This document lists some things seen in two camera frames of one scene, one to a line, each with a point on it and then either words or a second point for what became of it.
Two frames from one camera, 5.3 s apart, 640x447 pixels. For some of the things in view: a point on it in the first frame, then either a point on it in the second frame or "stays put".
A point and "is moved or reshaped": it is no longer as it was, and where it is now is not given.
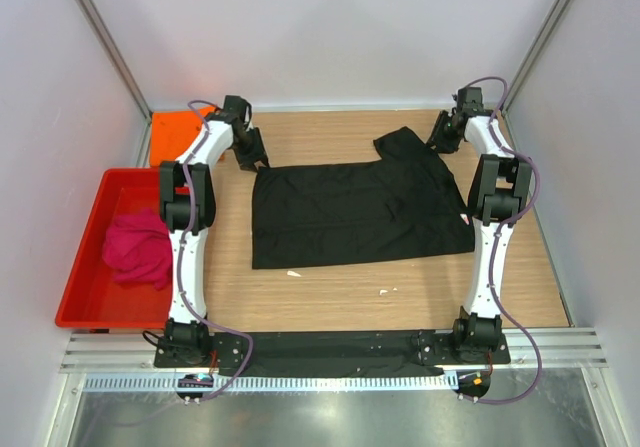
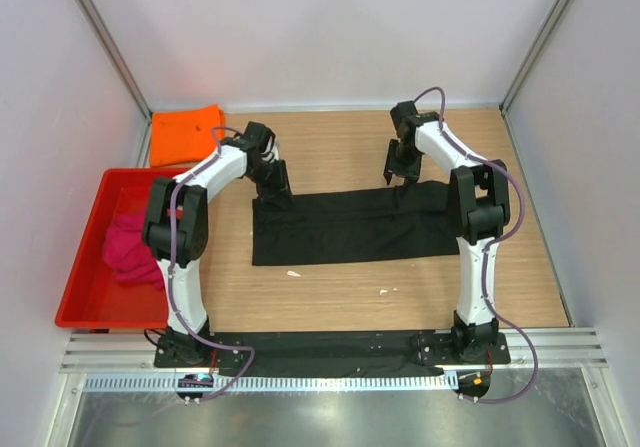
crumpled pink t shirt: [137, 248] stays put
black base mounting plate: [328, 350] stays put
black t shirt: [404, 203] is moved or reshaped
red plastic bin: [92, 296] stays put
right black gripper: [435, 138] to [410, 174]
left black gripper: [248, 162] to [280, 189]
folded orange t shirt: [172, 132] stays put
